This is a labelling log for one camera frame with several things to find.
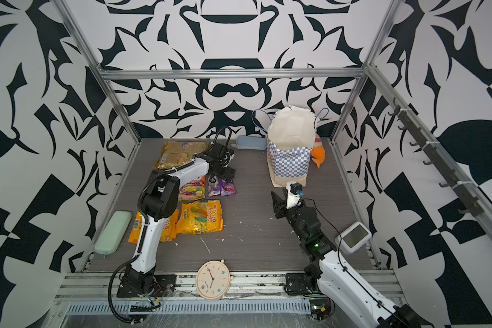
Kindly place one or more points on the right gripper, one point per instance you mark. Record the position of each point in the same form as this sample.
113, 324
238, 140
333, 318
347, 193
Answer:
279, 206

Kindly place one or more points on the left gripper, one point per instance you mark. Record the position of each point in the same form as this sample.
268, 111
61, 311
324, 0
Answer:
229, 174

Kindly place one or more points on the purple snack bag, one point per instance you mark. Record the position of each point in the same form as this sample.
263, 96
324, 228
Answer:
217, 187

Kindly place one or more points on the gold snack bag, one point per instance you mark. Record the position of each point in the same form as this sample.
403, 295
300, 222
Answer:
175, 153

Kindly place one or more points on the orange yellow snack bag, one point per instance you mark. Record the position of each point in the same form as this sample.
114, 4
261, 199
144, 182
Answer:
200, 217
168, 234

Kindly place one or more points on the blue checkered paper bag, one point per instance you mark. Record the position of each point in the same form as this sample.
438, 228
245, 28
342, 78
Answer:
289, 142

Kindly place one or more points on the pink fruit candy bag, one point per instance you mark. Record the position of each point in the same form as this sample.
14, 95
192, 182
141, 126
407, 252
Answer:
194, 190

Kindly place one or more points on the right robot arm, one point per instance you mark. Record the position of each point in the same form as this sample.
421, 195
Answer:
334, 277

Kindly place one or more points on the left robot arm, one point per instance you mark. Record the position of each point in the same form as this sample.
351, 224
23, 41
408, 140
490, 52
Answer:
158, 202

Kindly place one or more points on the blue glasses case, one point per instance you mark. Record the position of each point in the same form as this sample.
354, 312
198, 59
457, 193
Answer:
245, 142

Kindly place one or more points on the white digital timer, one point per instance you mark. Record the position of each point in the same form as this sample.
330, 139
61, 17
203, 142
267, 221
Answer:
354, 237

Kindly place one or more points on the orange plush toy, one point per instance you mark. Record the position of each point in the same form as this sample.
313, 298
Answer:
318, 153

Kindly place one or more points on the round wooden clock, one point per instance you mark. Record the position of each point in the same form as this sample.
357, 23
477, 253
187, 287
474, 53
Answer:
213, 280

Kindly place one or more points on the green glasses case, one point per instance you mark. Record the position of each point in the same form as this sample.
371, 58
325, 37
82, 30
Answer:
110, 238

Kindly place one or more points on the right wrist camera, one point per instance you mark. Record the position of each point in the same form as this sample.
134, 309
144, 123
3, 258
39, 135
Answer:
294, 194

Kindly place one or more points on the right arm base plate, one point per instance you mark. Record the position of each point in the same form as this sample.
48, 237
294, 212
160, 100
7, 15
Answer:
303, 283

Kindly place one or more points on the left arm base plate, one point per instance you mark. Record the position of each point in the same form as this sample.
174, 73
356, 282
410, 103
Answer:
155, 286

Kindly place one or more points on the black wall hook rack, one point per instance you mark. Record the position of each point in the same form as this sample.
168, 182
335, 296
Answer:
439, 159

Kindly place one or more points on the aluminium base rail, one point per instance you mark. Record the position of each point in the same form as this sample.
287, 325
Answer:
249, 293

